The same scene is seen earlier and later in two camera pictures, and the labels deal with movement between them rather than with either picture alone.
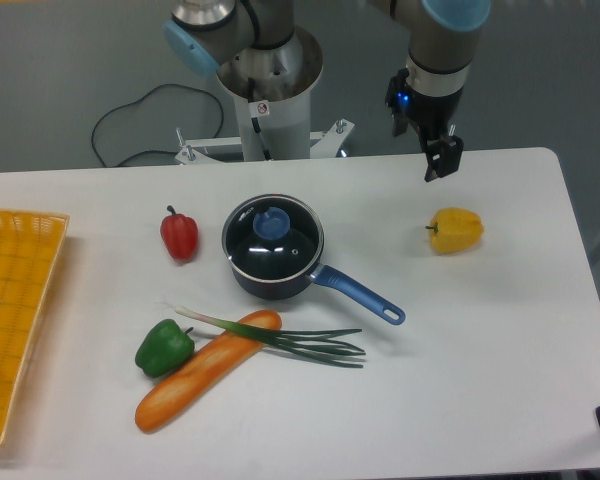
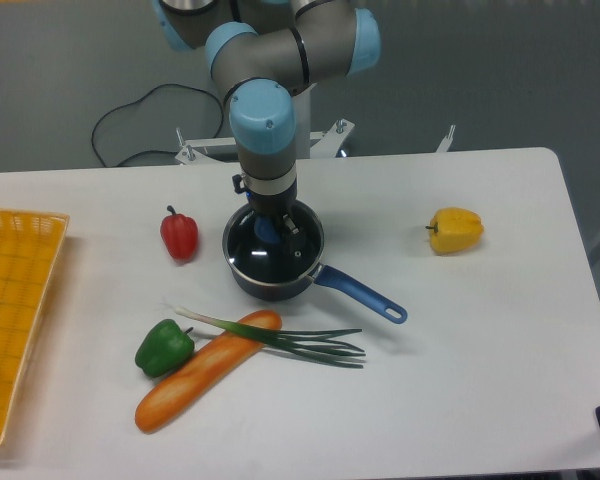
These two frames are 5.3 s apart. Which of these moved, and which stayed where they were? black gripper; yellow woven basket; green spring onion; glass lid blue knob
Moved: black gripper
Stayed: yellow woven basket; glass lid blue knob; green spring onion
